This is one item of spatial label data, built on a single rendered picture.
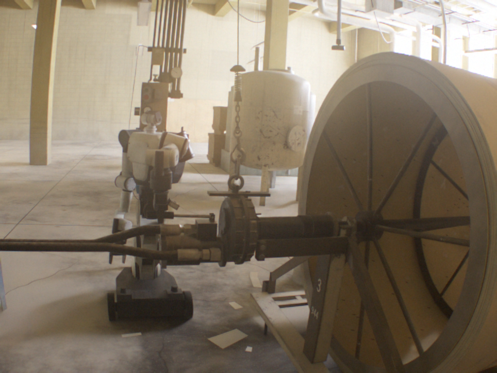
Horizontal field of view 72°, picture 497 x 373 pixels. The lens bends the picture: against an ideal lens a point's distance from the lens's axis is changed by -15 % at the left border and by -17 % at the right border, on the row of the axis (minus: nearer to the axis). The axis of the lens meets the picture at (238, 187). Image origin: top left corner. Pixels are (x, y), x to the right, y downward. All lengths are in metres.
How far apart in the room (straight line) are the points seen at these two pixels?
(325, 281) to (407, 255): 1.32
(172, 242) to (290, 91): 4.91
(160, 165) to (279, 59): 9.41
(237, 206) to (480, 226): 0.93
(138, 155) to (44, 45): 8.44
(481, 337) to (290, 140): 5.19
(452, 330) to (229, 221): 0.98
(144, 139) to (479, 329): 1.81
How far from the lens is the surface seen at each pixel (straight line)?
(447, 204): 3.46
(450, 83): 1.55
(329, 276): 1.88
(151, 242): 2.50
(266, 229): 1.68
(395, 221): 2.05
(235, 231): 1.56
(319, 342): 2.06
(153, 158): 1.56
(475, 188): 1.42
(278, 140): 6.23
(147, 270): 2.79
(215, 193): 1.61
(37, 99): 10.34
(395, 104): 2.55
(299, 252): 1.73
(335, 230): 1.80
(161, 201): 1.57
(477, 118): 1.44
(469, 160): 1.44
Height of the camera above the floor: 1.40
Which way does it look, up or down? 10 degrees down
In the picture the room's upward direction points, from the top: 4 degrees clockwise
